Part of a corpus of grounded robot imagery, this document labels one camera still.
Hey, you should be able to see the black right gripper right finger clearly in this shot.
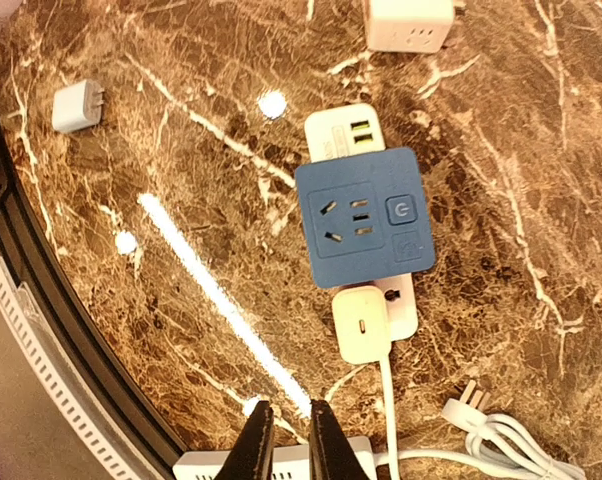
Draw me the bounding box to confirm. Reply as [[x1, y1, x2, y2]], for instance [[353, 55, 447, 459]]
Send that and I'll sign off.
[[309, 400, 369, 480]]

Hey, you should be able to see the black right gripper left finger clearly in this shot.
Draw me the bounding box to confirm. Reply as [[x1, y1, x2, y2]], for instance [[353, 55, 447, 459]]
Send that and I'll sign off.
[[214, 400, 274, 480]]

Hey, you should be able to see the pink plug adapter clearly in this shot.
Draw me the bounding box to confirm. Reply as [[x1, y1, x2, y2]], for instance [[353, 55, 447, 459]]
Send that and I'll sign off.
[[332, 285, 392, 365]]

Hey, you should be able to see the blue cube socket adapter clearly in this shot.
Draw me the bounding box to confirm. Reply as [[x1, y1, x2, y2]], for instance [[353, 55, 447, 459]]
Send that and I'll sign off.
[[295, 147, 436, 289]]

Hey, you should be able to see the white universal power strip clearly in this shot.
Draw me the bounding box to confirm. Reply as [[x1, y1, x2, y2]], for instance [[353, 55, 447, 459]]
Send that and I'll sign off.
[[304, 103, 418, 341]]

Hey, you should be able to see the light blue plug adapter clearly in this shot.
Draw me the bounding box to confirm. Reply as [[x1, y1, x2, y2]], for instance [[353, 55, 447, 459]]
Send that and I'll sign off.
[[52, 79, 104, 134]]

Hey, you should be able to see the white cube socket adapter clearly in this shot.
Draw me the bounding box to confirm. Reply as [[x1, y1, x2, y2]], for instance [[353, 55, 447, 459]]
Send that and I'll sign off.
[[363, 0, 455, 54]]

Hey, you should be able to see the light blue power strip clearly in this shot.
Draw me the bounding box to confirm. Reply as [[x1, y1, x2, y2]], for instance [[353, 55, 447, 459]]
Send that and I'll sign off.
[[172, 436, 377, 480]]

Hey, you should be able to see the white power cable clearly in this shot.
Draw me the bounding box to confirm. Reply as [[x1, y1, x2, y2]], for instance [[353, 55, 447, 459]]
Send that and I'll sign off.
[[378, 352, 590, 480]]

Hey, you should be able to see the slotted cable duct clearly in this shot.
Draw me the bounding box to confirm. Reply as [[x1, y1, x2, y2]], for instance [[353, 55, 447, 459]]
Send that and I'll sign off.
[[0, 256, 156, 479]]

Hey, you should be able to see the black table frame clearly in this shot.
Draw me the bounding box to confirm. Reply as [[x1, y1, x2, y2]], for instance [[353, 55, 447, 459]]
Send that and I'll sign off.
[[0, 125, 185, 479]]

